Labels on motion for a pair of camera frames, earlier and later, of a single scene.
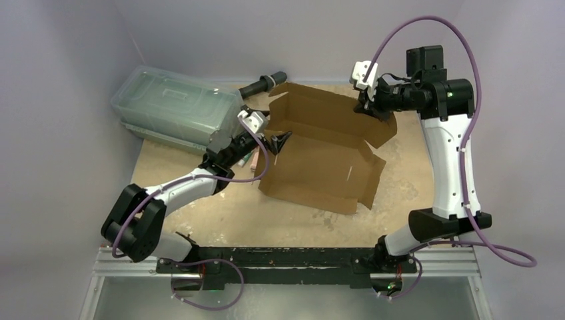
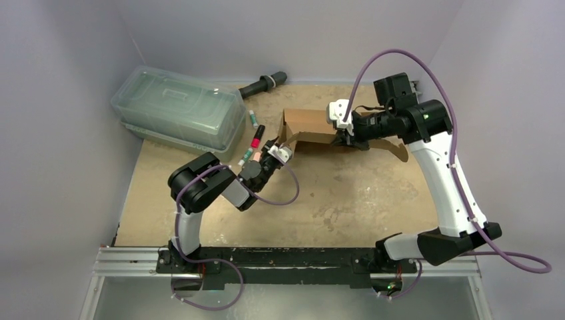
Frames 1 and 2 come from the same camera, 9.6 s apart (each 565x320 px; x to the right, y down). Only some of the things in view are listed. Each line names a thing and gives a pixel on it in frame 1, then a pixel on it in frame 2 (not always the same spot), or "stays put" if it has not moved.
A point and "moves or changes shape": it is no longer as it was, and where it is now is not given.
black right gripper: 370,102 → 350,135
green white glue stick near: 241,162 stays put
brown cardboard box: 326,163 moves or changes shape
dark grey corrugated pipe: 265,83 stays put
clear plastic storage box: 178,112 stays put
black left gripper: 276,141 → 266,147
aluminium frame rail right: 454,263 stays put
